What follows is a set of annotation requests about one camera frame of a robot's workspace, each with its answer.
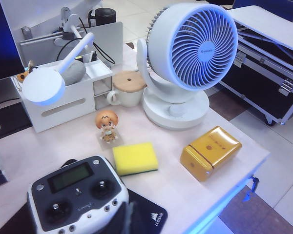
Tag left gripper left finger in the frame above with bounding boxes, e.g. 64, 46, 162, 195
111, 202, 129, 234

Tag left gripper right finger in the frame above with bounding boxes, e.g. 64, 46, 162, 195
131, 204, 147, 234

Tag yellow cleaning sponge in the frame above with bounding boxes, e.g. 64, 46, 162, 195
112, 142, 159, 176

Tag black Corsair mouse pad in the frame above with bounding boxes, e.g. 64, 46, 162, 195
14, 187, 168, 234

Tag white RC transmitter controller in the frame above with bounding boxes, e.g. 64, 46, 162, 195
26, 155, 130, 234

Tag orange-haired anime girl figurine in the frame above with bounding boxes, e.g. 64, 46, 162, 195
94, 109, 125, 148

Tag yellow metal tin box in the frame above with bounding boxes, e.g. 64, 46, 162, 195
180, 126, 242, 182

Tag white ceramic mug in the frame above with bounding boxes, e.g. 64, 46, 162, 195
106, 84, 147, 108

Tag white desk organizer box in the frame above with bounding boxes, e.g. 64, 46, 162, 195
11, 59, 113, 134

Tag round wooden mug lid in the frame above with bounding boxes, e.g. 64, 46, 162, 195
112, 70, 147, 93

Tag white gooseneck desk lamp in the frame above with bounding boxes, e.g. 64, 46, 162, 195
21, 7, 96, 107

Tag grey plush toy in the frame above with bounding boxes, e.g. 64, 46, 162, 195
61, 59, 86, 86

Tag beige-maned plush toy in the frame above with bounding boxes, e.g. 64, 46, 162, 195
16, 60, 37, 81

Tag white desk fan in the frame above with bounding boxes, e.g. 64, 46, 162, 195
136, 2, 240, 131

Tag white metal bookend panel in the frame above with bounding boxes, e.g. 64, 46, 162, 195
82, 21, 124, 70

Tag black aluminium flight case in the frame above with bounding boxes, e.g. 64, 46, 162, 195
209, 4, 293, 126

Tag black tumbler cup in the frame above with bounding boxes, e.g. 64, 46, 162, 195
87, 7, 117, 27

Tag black AOC monitor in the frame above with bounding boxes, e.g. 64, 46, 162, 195
0, 0, 25, 82

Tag white partition board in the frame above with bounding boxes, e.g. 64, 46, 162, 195
0, 0, 103, 59

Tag blue cable tie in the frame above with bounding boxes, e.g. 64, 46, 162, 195
243, 176, 259, 203

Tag black lamp power cable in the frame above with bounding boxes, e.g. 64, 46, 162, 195
56, 14, 116, 67

